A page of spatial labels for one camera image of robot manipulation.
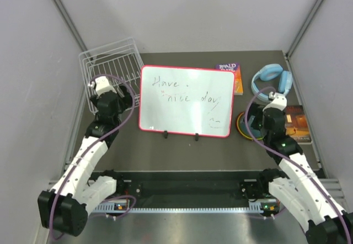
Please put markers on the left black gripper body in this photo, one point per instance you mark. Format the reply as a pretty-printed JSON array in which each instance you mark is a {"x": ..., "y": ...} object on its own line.
[{"x": 126, "y": 101}]

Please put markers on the lime green plate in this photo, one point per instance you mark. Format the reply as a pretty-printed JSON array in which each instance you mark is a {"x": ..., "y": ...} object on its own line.
[{"x": 245, "y": 133}]

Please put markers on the white wire dish rack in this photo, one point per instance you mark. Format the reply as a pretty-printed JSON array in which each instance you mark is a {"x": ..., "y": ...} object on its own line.
[{"x": 121, "y": 59}]

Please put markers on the orange plate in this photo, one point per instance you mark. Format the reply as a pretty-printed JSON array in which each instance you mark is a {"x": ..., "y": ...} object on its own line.
[{"x": 238, "y": 119}]

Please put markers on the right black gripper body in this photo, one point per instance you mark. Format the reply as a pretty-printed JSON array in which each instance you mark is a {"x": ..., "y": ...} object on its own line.
[{"x": 255, "y": 109}]

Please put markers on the Roald Dahl paperback book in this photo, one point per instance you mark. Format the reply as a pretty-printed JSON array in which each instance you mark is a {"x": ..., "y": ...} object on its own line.
[{"x": 234, "y": 68}]

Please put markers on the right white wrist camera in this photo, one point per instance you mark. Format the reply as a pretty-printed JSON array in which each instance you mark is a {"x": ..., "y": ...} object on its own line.
[{"x": 277, "y": 101}]

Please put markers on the dark green plate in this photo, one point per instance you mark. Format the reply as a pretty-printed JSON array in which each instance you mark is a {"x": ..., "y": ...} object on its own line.
[{"x": 244, "y": 124}]

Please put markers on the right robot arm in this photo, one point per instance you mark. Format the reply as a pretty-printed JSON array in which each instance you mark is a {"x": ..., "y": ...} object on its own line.
[{"x": 295, "y": 184}]

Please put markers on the pink framed whiteboard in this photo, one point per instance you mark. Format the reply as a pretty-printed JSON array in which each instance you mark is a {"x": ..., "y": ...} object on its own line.
[{"x": 184, "y": 100}]

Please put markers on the grey slotted cable duct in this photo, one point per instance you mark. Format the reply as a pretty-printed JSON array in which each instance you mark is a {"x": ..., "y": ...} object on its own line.
[{"x": 251, "y": 208}]

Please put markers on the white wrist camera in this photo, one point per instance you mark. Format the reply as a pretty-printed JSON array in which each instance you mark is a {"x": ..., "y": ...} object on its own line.
[
  {"x": 101, "y": 85},
  {"x": 277, "y": 101}
]

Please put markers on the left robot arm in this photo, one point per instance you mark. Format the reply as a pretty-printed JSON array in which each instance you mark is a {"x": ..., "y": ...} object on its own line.
[{"x": 66, "y": 206}]

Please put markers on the dark cover paperback book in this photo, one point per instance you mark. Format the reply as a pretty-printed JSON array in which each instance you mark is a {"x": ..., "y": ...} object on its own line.
[{"x": 296, "y": 125}]

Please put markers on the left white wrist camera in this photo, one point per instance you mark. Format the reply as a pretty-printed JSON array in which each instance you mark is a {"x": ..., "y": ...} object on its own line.
[{"x": 101, "y": 85}]

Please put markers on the light blue headphones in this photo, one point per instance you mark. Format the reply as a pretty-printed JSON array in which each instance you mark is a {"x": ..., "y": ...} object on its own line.
[{"x": 271, "y": 75}]

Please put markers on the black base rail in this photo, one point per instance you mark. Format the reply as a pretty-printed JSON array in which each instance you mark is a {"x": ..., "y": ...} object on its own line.
[{"x": 190, "y": 189}]

